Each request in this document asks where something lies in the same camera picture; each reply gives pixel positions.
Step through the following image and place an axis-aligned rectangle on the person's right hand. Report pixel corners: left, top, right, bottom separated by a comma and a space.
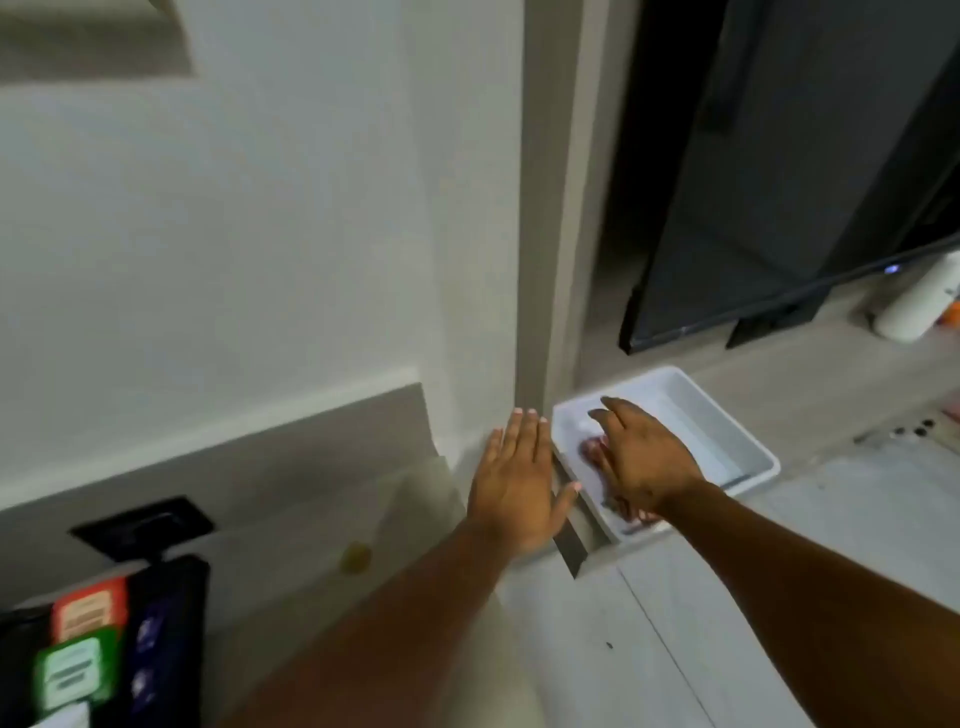
581, 396, 708, 528

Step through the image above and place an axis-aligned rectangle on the person's left hand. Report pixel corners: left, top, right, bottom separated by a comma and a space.
465, 408, 583, 558

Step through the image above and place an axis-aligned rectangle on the person's left forearm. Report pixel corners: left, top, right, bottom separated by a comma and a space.
217, 521, 526, 728

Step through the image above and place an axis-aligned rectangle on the person's right forearm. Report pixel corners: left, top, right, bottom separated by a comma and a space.
658, 480, 960, 728

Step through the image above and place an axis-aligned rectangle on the white plastic tray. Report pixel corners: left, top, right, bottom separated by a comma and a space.
551, 365, 782, 545

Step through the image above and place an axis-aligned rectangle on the black flat television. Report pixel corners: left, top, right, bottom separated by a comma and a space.
618, 0, 960, 356

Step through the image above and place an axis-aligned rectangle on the white plastic bottle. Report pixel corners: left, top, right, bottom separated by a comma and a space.
871, 250, 960, 345

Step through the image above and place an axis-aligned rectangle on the dark blue packet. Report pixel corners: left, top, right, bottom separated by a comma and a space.
120, 556, 210, 728

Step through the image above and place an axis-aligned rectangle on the red label packet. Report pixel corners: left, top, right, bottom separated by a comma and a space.
50, 576, 130, 644

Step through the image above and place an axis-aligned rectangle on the green label packet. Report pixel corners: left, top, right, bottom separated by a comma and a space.
33, 628, 122, 714

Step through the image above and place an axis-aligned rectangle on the black organizer box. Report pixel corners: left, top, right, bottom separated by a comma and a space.
0, 555, 212, 728

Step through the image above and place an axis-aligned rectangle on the black wall socket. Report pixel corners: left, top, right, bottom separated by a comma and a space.
70, 495, 216, 564

